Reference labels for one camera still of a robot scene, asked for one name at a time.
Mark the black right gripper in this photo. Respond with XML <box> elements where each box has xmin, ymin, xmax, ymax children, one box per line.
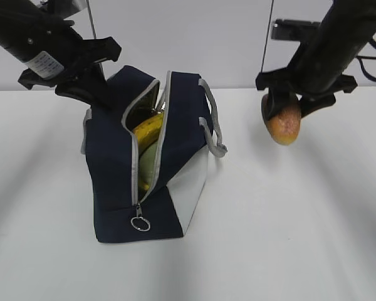
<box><xmin>256</xmin><ymin>59</ymin><xmax>357</xmax><ymax>120</ymax></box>

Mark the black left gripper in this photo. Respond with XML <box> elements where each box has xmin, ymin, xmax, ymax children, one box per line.
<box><xmin>18</xmin><ymin>21</ymin><xmax>122</xmax><ymax>109</ymax></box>

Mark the brown bread roll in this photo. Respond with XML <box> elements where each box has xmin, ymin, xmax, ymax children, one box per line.
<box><xmin>261</xmin><ymin>94</ymin><xmax>302</xmax><ymax>145</ymax></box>

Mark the yellow banana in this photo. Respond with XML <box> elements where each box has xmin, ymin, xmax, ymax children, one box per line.
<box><xmin>133</xmin><ymin>112</ymin><xmax>164</xmax><ymax>191</ymax></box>

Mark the green lidded food container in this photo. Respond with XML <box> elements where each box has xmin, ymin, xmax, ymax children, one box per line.
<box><xmin>139</xmin><ymin>142</ymin><xmax>158</xmax><ymax>189</ymax></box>

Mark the navy blue lunch bag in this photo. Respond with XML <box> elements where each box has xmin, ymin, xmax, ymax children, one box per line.
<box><xmin>81</xmin><ymin>66</ymin><xmax>227</xmax><ymax>243</ymax></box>

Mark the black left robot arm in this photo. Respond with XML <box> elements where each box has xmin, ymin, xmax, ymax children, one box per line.
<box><xmin>0</xmin><ymin>1</ymin><xmax>122</xmax><ymax>109</ymax></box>

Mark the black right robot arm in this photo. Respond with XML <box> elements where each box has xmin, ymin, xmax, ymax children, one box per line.
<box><xmin>256</xmin><ymin>1</ymin><xmax>376</xmax><ymax>120</ymax></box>

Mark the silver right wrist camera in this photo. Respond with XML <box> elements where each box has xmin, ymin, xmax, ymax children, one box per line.
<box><xmin>271</xmin><ymin>19</ymin><xmax>320</xmax><ymax>43</ymax></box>

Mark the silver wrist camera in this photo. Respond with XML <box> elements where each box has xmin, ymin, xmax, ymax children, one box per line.
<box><xmin>36</xmin><ymin>0</ymin><xmax>88</xmax><ymax>19</ymax></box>
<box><xmin>271</xmin><ymin>19</ymin><xmax>320</xmax><ymax>43</ymax></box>

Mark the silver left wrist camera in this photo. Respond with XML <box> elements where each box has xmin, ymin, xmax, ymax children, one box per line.
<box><xmin>36</xmin><ymin>0</ymin><xmax>88</xmax><ymax>19</ymax></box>

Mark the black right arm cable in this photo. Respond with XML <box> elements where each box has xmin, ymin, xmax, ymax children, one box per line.
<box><xmin>355</xmin><ymin>34</ymin><xmax>376</xmax><ymax>83</ymax></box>

